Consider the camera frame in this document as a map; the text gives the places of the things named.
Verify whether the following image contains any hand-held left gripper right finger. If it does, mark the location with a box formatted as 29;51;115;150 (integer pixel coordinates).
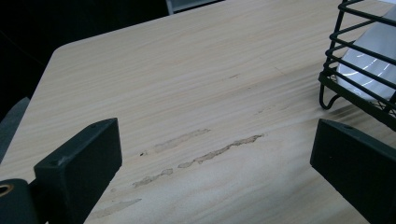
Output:
309;118;396;224

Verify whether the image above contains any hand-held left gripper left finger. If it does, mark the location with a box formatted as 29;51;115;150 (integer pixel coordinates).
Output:
33;117;123;224

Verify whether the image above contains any white plate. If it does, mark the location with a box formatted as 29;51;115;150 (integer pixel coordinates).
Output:
335;4;396;102

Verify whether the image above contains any grey metal stand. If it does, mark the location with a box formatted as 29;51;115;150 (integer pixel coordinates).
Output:
165;0;225;16

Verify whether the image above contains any black wire dish rack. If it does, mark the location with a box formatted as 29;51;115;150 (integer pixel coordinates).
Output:
318;0;396;132

